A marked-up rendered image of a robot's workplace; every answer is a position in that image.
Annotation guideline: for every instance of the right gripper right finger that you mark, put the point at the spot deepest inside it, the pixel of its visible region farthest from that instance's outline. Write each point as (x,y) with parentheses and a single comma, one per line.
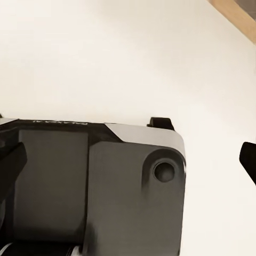
(247,158)

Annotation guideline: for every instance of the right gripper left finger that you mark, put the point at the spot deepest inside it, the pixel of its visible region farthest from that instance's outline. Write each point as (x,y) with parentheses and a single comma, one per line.
(13,159)

